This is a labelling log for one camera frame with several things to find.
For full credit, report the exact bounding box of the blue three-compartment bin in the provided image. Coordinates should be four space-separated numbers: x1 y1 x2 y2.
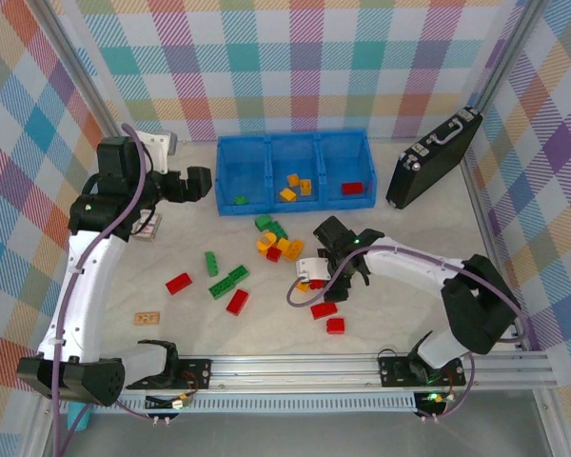
216 128 377 216

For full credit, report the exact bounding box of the black briefcase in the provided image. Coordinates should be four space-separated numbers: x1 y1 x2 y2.
384 108 484 210

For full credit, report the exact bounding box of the aluminium table edge rail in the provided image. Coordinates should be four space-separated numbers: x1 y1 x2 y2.
459 142 529 353

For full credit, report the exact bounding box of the aluminium frame post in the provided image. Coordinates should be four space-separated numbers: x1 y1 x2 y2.
31 0 128 144
470 0 553 115

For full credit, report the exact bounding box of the small card pack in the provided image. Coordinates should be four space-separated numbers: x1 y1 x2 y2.
131 209 164 242

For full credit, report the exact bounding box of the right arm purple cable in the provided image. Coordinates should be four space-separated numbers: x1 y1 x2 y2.
285 245 529 423

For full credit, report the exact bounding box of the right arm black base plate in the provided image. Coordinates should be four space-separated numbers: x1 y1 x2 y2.
378 354 467 387

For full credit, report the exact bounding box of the black cable connector bracket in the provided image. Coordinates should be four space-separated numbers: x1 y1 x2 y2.
412 390 458 424
145 393 194 426

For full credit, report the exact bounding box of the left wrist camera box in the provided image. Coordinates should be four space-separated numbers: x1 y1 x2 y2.
140 130 178 173

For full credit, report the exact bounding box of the slotted cable duct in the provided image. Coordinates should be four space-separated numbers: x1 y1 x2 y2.
88 397 420 414

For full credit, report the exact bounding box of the teal foam tube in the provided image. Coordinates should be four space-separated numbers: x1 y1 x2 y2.
66 402 91 432

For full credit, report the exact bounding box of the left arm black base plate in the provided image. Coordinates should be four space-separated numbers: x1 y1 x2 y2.
126 357 214 392

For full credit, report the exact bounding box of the aluminium mounting rail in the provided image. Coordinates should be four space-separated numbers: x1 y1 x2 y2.
113 350 561 395

